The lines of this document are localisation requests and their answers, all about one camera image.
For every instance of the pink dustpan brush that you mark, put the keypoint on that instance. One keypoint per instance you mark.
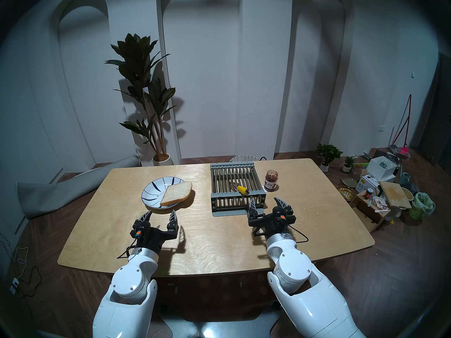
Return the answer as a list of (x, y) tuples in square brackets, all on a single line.
[(403, 151)]

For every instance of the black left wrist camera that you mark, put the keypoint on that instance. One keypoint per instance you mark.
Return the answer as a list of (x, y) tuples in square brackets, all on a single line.
[(138, 233)]

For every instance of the white open box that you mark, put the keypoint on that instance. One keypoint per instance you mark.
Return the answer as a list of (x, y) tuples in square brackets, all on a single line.
[(380, 168)]

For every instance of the blue striped ceramic plate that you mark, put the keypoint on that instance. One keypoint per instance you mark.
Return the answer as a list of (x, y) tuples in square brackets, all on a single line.
[(153, 193)]

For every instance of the open glass jam jar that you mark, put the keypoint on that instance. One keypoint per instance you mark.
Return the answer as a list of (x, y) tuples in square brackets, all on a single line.
[(271, 180)]

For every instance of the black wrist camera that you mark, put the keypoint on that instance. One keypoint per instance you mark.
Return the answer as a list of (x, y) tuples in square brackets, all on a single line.
[(138, 233), (279, 212)]

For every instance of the beige round bowl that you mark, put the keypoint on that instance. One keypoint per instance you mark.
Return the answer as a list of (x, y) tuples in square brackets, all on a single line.
[(408, 193)]

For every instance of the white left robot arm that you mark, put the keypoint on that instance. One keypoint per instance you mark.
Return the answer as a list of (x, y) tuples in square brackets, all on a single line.
[(130, 281)]

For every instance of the white and yellow carton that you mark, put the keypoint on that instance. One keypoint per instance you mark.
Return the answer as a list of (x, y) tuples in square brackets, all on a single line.
[(366, 184)]

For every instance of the small bushy potted plant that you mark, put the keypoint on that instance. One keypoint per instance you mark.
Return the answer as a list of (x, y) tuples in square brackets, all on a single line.
[(329, 153)]

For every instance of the grey metal dish rack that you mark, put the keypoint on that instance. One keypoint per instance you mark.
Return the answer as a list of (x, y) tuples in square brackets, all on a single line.
[(225, 175)]

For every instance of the low wooden stool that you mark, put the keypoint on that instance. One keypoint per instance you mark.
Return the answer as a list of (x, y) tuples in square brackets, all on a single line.
[(368, 210)]

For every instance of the tiny potted plant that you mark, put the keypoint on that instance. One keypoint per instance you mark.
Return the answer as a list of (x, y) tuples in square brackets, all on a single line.
[(348, 163)]

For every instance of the golden patterned plate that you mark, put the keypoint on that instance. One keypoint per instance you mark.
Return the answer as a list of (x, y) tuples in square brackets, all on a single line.
[(346, 193)]

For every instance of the tall potted leafy plant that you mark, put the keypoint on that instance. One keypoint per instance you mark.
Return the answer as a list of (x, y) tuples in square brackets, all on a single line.
[(135, 66)]

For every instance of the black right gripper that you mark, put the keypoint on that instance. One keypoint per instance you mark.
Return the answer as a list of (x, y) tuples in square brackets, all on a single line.
[(269, 226)]

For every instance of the wooden cutting board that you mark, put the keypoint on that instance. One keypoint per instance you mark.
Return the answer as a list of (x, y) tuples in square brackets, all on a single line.
[(395, 194)]

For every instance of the dark grey door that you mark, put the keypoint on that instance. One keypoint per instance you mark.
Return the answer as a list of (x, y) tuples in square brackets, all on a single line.
[(438, 112)]

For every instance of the grey ceramic plate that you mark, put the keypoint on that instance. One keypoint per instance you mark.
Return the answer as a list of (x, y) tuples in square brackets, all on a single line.
[(349, 182)]

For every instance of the small red lidded jar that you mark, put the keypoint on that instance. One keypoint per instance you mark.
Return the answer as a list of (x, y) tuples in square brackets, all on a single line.
[(369, 193)]

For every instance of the white power strip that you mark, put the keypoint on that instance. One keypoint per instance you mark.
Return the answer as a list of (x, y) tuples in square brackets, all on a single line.
[(14, 286)]

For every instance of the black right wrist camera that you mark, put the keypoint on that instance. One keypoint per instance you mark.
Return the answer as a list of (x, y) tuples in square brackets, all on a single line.
[(279, 212)]

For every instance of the woven wicker basket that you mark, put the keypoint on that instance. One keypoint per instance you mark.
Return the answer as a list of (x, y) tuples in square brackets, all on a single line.
[(245, 159)]

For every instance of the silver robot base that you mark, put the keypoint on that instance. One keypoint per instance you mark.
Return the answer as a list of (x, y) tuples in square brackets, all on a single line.
[(218, 328)]

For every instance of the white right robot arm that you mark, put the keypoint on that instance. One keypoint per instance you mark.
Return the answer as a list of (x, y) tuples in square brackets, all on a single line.
[(299, 270)]

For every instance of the teal ceramic jug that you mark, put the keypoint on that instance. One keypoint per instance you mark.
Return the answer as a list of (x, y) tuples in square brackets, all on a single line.
[(405, 179)]

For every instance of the slice of white bread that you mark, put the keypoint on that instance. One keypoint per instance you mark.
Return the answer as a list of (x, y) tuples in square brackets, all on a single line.
[(176, 193)]

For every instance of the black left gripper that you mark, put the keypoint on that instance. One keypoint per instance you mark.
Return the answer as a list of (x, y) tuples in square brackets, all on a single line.
[(151, 237)]

